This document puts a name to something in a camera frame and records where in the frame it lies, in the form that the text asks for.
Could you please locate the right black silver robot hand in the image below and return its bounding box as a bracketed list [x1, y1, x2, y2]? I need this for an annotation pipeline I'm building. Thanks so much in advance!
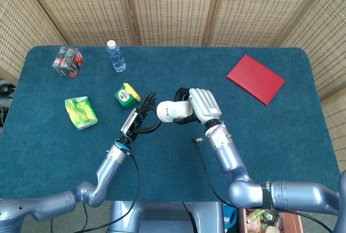
[172, 87, 222, 125]

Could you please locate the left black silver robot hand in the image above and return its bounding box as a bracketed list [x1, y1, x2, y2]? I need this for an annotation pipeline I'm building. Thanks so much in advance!
[120, 91, 162, 143]

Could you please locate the green box yellow lid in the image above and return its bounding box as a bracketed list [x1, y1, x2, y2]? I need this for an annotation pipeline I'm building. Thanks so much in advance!
[114, 82, 142, 109]

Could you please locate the green yellow tissue pack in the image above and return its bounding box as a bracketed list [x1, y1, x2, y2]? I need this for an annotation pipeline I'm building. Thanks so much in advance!
[64, 96, 99, 131]

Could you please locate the red hardcover book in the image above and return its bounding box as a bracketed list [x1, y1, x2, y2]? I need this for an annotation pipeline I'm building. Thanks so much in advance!
[226, 54, 286, 106]

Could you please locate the blue carpet table mat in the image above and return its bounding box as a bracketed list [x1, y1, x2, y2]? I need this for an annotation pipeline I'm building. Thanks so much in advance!
[0, 45, 342, 203]

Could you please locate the clear plastic water bottle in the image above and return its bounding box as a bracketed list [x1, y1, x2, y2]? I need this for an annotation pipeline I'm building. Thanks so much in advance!
[105, 39, 127, 73]

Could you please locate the clear box black red print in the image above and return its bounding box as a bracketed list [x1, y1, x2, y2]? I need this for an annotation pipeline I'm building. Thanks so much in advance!
[51, 45, 84, 78]

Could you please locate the grey robot torso base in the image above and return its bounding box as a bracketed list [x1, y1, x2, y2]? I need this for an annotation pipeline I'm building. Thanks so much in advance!
[108, 201, 225, 233]

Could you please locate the woven rattan folding screen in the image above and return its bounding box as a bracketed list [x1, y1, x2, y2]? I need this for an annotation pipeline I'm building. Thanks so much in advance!
[0, 0, 346, 165]

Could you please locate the blue plastic object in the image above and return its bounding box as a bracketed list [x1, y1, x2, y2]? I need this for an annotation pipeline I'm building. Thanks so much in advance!
[223, 202, 238, 228]

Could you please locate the pink bin with clutter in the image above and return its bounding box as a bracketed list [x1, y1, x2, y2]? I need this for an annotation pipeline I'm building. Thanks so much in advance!
[242, 207, 304, 233]

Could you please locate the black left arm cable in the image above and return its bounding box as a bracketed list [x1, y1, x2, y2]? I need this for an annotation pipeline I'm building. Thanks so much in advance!
[81, 152, 141, 233]

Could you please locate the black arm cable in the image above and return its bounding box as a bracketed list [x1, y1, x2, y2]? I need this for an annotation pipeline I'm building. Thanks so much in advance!
[81, 152, 141, 233]
[191, 137, 333, 233]

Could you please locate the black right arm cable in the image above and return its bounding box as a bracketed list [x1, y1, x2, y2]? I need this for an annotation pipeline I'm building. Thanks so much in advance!
[191, 137, 333, 233]

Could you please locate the short black torso cable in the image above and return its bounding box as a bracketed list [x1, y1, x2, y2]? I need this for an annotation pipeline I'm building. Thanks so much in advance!
[182, 202, 196, 233]

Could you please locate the black cable bundle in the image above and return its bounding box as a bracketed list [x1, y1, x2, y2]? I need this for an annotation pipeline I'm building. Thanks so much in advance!
[0, 77, 16, 100]

